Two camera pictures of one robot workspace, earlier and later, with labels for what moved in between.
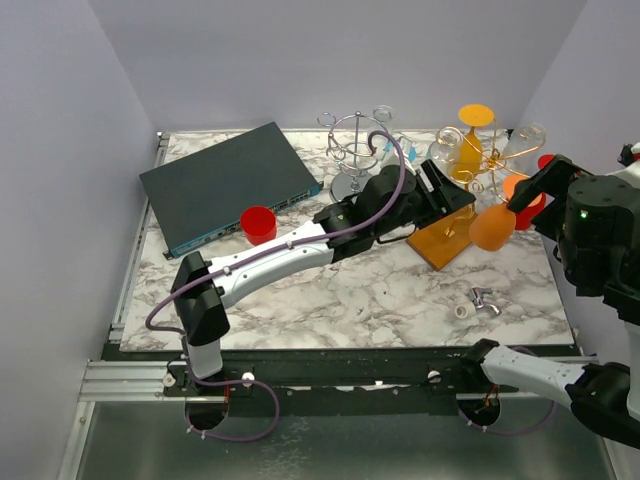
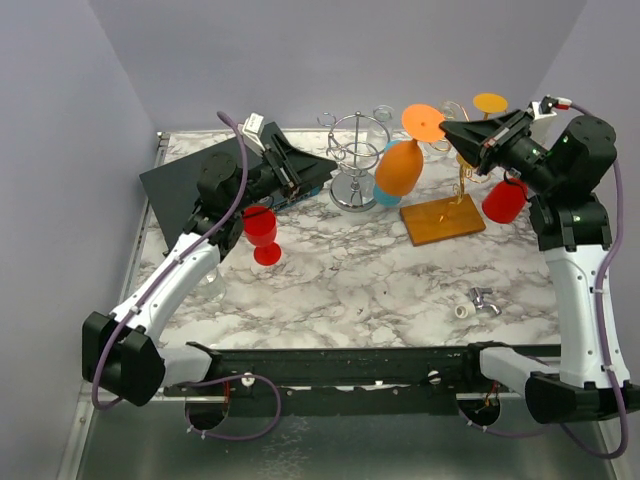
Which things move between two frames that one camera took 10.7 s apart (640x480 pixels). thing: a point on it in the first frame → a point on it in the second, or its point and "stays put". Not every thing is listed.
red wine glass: [259, 224] stays put
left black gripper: [443, 198] → [295, 170]
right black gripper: [554, 176] → [470, 137]
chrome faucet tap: [477, 297] stays put
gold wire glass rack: [440, 244] → [442, 106]
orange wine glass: [492, 227] → [400, 166]
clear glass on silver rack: [383, 142] stays put
